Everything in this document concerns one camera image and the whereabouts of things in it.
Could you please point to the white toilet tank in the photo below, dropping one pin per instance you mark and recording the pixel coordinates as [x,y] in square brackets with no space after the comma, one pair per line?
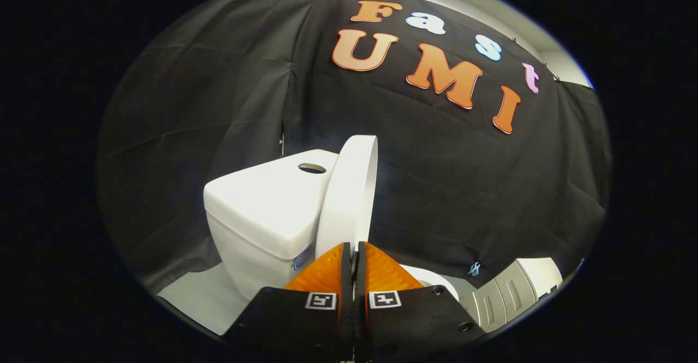
[262,216]

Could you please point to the white toilet seat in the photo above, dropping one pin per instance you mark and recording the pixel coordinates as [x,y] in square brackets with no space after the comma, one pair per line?
[436,280]

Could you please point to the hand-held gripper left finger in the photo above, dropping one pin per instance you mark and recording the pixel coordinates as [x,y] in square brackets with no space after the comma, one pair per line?
[347,308]

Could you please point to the grey cabinet with white top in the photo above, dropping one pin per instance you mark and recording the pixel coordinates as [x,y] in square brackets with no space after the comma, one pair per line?
[507,295]

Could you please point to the black backdrop cloth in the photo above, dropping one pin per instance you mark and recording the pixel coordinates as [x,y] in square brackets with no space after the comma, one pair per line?
[463,188]

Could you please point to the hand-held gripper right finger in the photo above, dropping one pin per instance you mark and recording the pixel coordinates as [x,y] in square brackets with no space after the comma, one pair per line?
[361,319]

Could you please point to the light blue clip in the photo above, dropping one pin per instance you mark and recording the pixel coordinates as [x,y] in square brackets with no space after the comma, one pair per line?
[474,268]

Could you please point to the white toilet lid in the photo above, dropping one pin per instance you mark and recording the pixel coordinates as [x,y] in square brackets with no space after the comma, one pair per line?
[349,199]

